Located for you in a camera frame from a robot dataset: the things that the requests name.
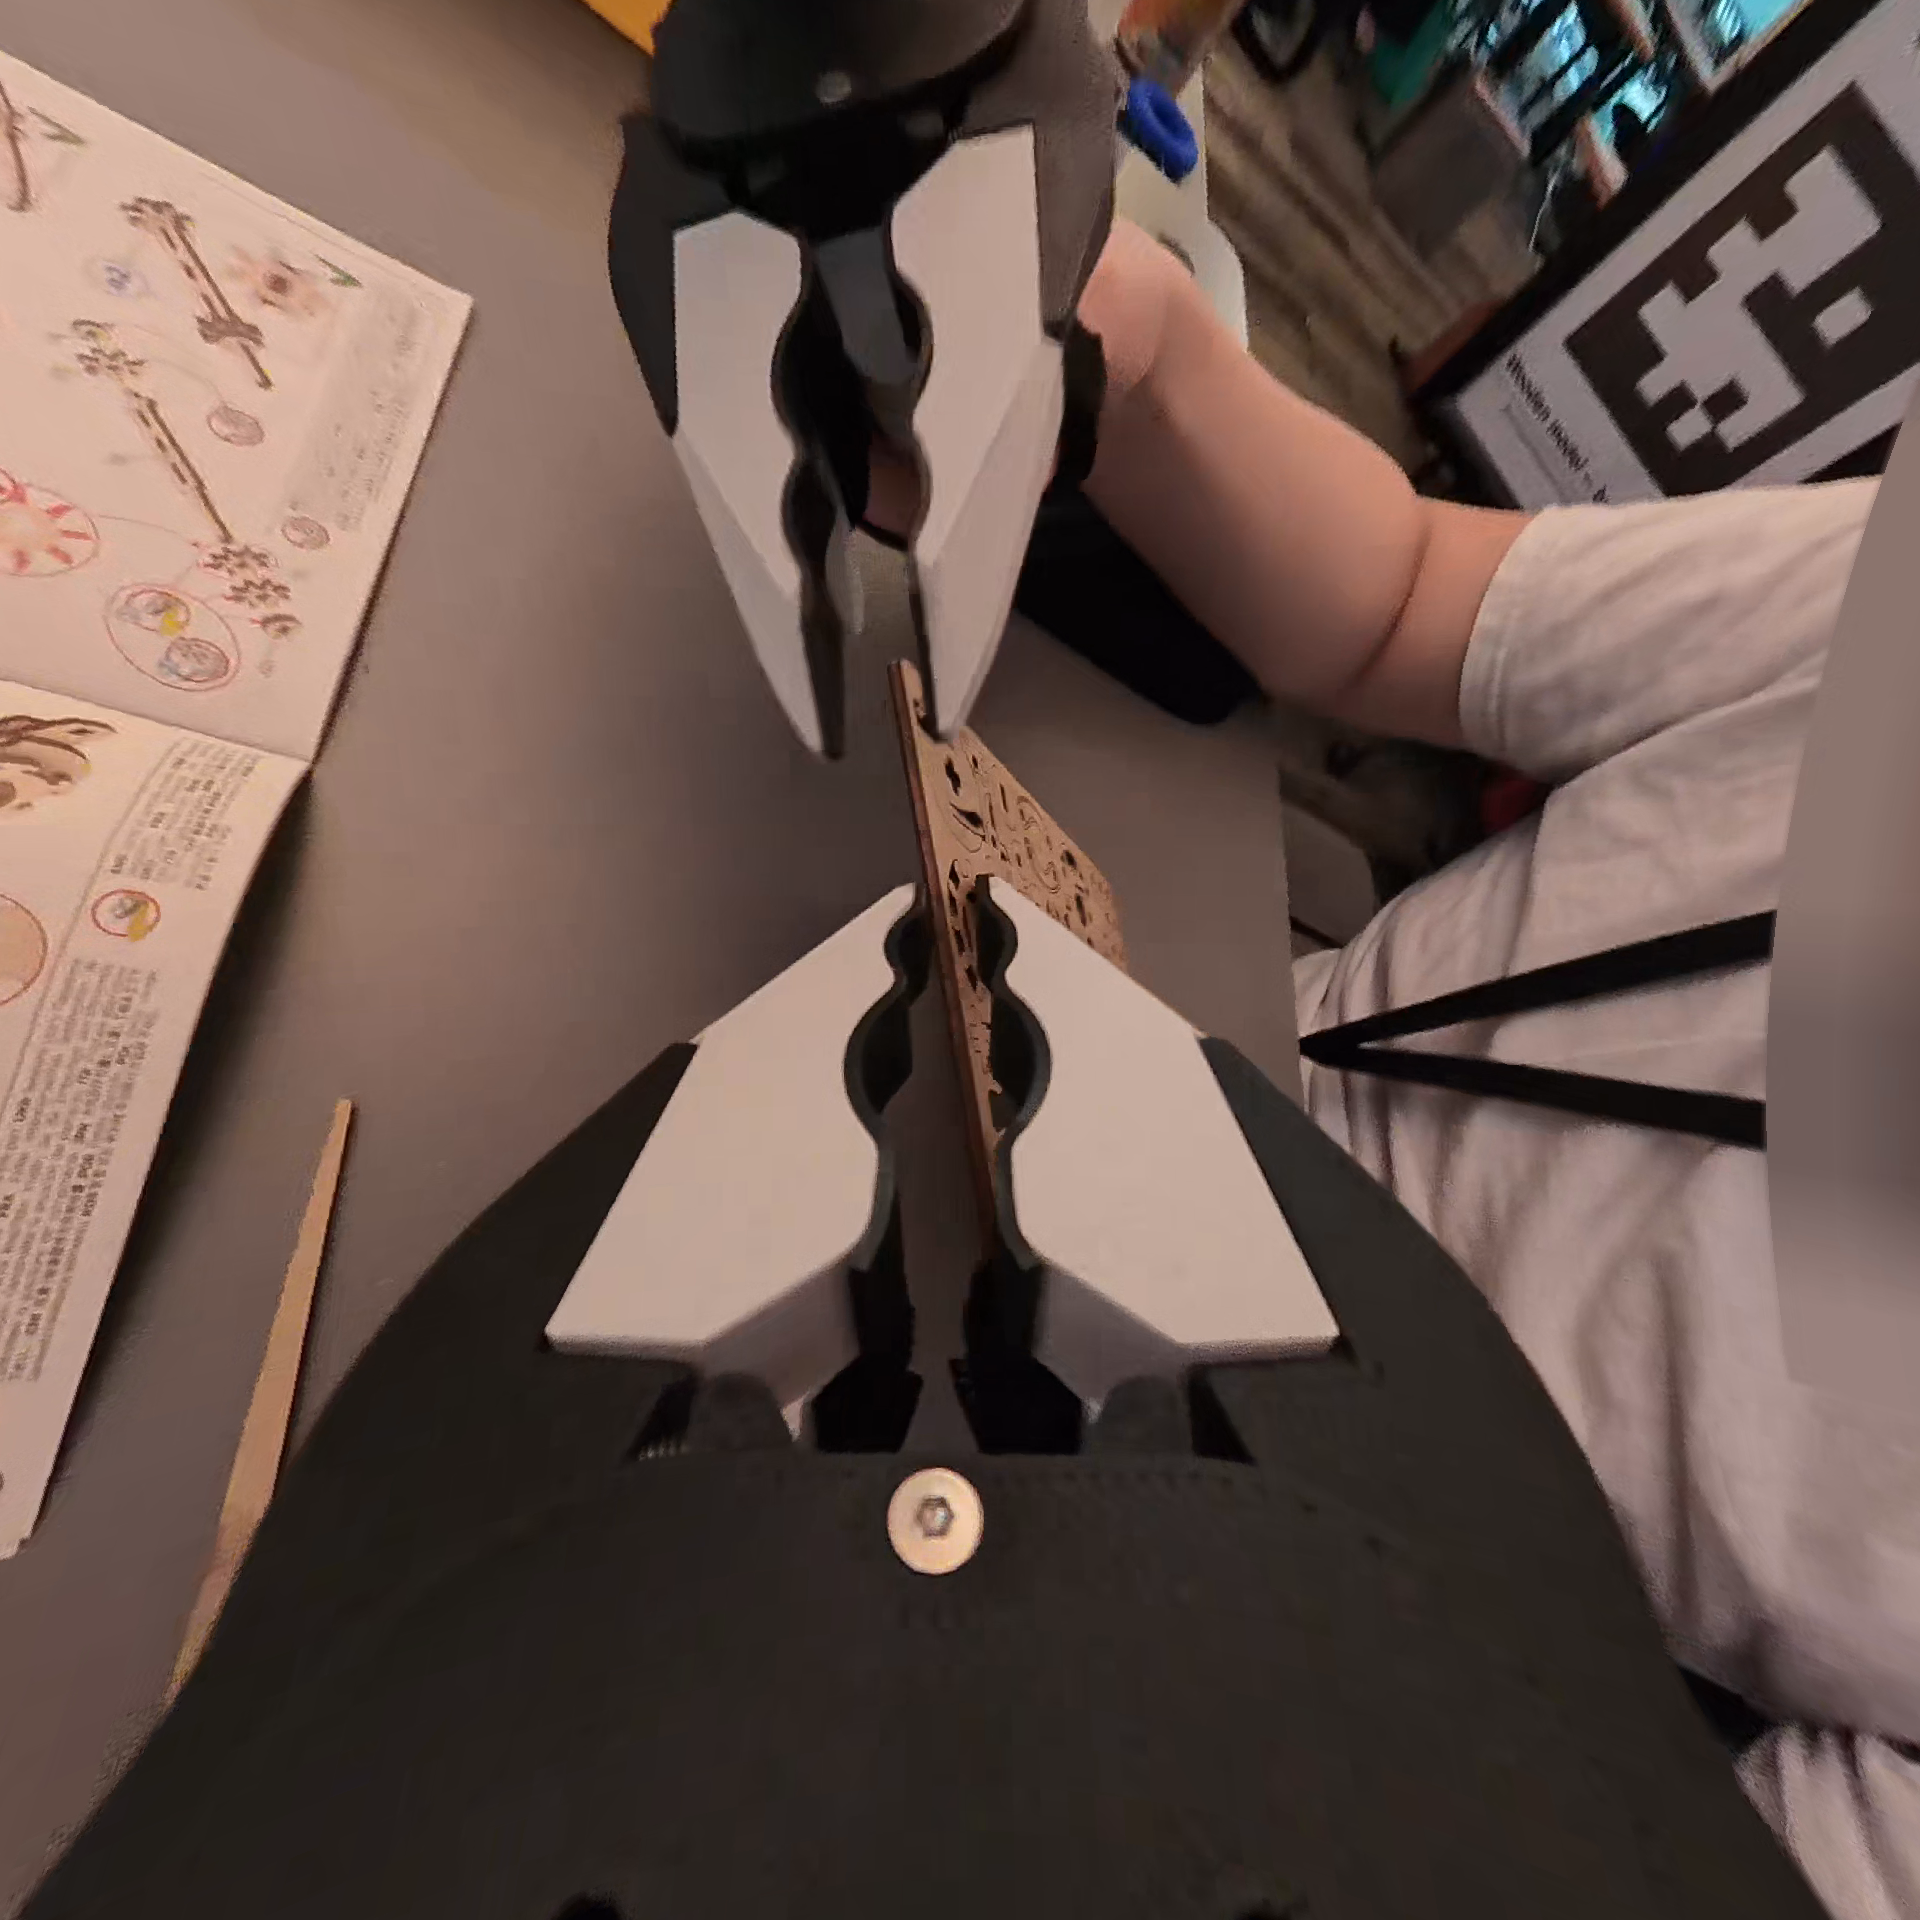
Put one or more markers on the yellow plastic bin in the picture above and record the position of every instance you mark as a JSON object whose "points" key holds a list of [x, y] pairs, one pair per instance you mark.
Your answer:
{"points": [[624, 18]]}

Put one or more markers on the operator in white shirt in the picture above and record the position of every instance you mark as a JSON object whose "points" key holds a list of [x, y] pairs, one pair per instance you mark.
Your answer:
{"points": [[1575, 1348]]}

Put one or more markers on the laser-cut wooden parts sheet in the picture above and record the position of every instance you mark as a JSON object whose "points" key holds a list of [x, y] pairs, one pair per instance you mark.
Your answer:
{"points": [[1035, 855]]}

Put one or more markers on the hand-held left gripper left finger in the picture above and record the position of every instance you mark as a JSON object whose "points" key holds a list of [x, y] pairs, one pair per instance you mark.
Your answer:
{"points": [[721, 1201]]}

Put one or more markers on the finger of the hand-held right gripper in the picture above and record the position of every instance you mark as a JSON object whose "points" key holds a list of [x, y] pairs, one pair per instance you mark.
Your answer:
{"points": [[735, 448], [982, 388]]}

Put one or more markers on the instruction booklet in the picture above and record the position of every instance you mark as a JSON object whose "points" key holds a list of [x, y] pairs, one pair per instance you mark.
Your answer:
{"points": [[150, 448]]}

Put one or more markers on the blue round cap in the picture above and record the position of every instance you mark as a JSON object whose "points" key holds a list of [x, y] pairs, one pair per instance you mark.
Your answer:
{"points": [[1164, 124]]}

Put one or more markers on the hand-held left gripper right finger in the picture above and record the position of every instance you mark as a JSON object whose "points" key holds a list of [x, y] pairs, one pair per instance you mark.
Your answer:
{"points": [[1154, 1182]]}

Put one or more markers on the wooden stick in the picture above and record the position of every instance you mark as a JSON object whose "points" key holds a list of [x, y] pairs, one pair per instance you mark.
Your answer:
{"points": [[284, 1320]]}

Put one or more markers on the framed right tag sign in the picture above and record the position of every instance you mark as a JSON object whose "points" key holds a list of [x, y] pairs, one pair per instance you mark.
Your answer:
{"points": [[1724, 300]]}

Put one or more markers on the person's right forearm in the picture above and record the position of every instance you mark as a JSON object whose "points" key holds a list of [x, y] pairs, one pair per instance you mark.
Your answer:
{"points": [[1275, 494]]}

